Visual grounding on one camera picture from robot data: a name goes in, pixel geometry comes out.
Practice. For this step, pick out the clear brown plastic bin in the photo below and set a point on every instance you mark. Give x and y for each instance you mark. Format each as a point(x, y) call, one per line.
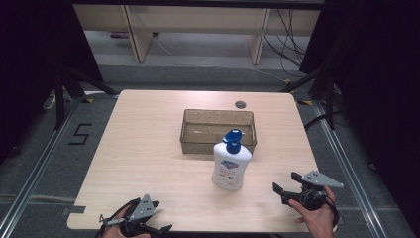
point(201, 132)

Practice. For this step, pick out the person's right hand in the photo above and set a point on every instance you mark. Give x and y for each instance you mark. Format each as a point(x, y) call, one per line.
point(318, 223)

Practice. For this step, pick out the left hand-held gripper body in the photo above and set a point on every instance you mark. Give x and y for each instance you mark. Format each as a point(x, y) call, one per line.
point(142, 209)

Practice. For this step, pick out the person's left hand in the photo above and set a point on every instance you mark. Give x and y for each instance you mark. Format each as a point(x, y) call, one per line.
point(114, 230)

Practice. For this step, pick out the yellow tape piece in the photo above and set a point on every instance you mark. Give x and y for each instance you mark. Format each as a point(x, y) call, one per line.
point(87, 100)
point(305, 102)

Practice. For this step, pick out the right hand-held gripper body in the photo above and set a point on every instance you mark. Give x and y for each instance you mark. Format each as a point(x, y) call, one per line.
point(320, 180)

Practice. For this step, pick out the grey tape piece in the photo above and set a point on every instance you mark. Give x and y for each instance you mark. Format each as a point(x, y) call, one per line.
point(74, 210)

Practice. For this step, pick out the black metal stand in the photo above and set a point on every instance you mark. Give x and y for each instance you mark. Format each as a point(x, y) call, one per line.
point(60, 99)
point(329, 99)

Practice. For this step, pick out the dark curtain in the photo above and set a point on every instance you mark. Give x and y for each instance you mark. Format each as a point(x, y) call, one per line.
point(379, 99)
point(29, 66)

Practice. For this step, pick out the beige wooden furniture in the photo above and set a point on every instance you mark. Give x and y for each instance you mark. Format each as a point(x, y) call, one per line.
point(198, 18)

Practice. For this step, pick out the round grey table grommet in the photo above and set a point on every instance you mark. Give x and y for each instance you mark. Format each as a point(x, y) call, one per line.
point(240, 104)

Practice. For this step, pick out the metal floor rail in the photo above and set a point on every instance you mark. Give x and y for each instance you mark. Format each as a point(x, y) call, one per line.
point(343, 158)
point(39, 167)

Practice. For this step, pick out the white pump bottle blue cap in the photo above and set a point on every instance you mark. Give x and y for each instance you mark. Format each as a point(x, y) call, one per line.
point(231, 168)

